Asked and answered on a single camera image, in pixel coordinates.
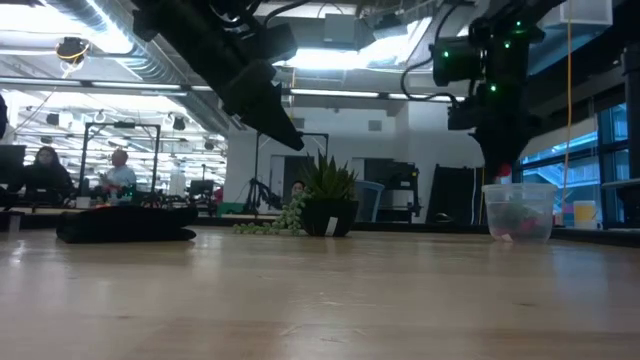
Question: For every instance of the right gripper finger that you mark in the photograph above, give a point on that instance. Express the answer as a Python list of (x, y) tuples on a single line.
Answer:
[(495, 150), (522, 142)]

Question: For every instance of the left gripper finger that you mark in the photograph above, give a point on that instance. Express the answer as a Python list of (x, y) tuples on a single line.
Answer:
[(272, 120)]

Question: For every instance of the red raspberry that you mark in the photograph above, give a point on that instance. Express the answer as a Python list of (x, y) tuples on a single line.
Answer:
[(506, 170)]

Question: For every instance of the red strawberry with leaves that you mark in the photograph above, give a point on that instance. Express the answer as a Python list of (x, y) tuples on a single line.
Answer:
[(512, 215)]

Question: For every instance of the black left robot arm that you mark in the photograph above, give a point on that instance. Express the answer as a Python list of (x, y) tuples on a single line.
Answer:
[(200, 35)]

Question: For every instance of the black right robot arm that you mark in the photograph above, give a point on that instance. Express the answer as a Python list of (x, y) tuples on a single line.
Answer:
[(505, 55)]

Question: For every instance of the black upright panel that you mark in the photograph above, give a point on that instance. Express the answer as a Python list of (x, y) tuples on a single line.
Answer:
[(452, 192)]

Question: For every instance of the ceiling strip light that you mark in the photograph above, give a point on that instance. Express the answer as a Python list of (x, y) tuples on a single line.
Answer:
[(100, 85), (340, 93)]

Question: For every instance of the person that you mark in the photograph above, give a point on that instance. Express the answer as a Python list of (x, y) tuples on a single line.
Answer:
[(45, 175), (120, 172), (298, 188)]

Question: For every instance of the yellow and white container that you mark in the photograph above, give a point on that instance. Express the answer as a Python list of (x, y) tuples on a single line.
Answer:
[(585, 215)]

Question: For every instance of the black equipment cart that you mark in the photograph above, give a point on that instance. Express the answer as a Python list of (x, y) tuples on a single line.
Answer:
[(397, 190)]

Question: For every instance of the grey ceiling box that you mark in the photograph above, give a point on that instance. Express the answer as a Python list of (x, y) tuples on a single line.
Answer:
[(340, 29)]

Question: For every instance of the black pole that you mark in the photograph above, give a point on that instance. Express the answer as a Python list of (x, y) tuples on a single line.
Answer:
[(631, 140)]

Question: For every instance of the potted green succulent plant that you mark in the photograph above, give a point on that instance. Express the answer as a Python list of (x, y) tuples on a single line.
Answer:
[(327, 215)]

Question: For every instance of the white-framed office chair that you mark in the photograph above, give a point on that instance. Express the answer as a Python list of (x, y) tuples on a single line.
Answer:
[(369, 200)]

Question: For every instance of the white ceiling box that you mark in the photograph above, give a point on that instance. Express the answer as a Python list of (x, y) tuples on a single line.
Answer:
[(587, 11)]

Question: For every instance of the black square box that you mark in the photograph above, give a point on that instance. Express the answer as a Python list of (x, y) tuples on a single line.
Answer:
[(125, 225)]

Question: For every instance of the dark background monitor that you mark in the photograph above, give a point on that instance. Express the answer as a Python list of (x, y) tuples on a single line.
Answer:
[(11, 165)]

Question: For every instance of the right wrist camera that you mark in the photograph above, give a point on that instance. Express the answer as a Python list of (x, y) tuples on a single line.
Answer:
[(462, 119)]

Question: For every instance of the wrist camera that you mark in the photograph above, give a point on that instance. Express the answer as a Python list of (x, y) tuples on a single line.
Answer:
[(462, 119), (277, 42)]

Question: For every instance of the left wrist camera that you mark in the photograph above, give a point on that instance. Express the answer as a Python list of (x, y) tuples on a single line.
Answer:
[(277, 42)]

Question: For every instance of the black station frame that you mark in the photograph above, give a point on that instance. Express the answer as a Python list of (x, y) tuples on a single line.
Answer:
[(257, 170), (120, 125)]

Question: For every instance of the silver ceiling air duct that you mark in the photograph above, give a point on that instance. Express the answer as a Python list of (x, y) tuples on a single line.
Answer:
[(165, 75)]

